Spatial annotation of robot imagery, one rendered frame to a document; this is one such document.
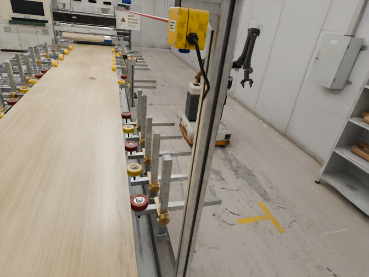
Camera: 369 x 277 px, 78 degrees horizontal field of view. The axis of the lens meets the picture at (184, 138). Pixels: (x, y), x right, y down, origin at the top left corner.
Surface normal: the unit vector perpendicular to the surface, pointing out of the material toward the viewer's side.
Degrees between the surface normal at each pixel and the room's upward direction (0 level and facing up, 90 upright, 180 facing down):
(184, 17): 90
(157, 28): 90
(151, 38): 90
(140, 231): 0
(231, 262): 0
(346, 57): 90
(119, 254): 0
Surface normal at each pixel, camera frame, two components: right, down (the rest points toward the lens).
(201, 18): 0.27, 0.48
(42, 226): 0.11, -0.87
